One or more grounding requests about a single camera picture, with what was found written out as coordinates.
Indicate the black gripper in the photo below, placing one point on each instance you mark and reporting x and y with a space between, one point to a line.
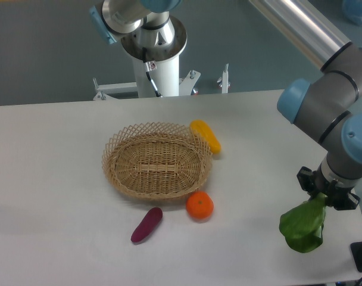
337 195

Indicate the green bok choy vegetable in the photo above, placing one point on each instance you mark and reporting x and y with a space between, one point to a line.
302 226

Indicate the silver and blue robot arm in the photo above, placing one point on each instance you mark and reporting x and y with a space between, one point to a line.
154 40

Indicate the woven wicker basket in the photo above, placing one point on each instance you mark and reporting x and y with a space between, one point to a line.
157 161

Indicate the orange tangerine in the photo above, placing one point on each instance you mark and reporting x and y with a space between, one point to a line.
199 206

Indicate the yellow pepper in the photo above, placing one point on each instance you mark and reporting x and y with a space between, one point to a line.
202 128

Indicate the blue plastic bag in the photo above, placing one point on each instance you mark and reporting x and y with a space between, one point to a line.
352 10

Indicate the purple sweet potato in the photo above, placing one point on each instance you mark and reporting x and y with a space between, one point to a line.
148 224

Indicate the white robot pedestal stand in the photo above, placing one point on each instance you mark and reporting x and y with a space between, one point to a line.
152 79

